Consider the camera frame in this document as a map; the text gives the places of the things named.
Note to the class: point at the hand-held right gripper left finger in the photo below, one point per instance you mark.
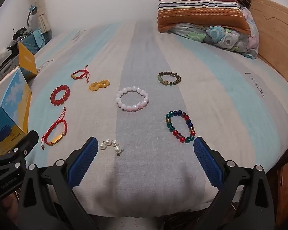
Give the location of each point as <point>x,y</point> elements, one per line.
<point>82,163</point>

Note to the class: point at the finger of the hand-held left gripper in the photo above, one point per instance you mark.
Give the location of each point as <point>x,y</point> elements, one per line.
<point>0,131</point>
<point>26,142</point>

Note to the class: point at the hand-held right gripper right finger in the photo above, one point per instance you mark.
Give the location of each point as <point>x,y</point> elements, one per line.
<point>207,163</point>

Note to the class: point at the white wooden shelf box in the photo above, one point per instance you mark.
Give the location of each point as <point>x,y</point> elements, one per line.
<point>13,105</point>

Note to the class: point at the grey hard case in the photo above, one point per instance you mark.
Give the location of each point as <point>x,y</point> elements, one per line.
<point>2,66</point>

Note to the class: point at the blue suitcase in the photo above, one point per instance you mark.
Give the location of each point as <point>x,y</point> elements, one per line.
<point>34,42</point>

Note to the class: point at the black bag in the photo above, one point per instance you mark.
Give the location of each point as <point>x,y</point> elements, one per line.
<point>21,31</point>

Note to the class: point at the blue desk lamp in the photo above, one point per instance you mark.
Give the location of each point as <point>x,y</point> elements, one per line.
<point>31,10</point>

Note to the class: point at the floral quilt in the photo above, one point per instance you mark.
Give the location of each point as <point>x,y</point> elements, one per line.
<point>218,38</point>

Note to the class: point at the beige curtain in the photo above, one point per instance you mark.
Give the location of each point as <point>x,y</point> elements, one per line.
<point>42,9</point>

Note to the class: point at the striped folded blanket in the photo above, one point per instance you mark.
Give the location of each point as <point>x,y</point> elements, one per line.
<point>201,12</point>

